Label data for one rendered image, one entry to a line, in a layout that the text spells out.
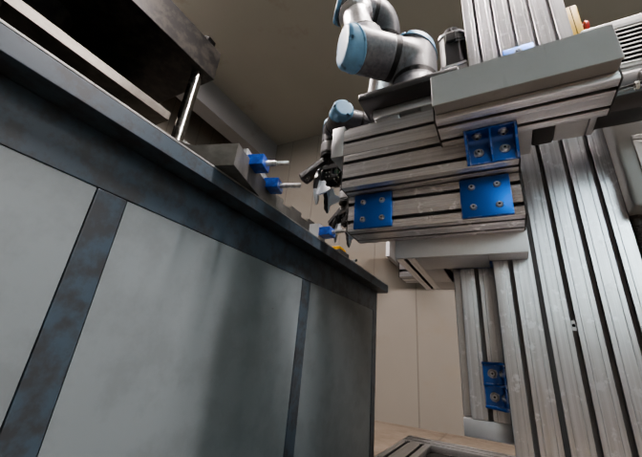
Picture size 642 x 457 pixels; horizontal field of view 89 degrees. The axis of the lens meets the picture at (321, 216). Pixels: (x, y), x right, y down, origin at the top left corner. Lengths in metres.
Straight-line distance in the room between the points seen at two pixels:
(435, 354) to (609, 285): 2.33
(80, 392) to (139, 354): 0.09
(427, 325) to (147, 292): 2.65
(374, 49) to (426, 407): 2.69
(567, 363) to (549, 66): 0.52
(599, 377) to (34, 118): 0.99
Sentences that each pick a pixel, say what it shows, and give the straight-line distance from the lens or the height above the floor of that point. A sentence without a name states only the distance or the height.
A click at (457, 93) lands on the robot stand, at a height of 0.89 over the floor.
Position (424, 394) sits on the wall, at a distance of 3.08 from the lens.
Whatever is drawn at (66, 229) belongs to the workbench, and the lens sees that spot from 0.61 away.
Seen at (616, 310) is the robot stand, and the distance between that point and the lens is 0.82.
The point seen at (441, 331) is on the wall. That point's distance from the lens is 3.06.
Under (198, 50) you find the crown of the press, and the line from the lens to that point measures 2.05.
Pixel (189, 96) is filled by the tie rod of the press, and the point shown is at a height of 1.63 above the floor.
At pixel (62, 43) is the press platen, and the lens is 1.77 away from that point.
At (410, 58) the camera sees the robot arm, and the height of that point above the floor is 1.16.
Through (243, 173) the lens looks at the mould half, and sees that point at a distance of 0.74.
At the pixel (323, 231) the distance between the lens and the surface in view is 1.06.
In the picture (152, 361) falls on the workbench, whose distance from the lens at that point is 0.69.
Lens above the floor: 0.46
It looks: 23 degrees up
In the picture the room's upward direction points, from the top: 5 degrees clockwise
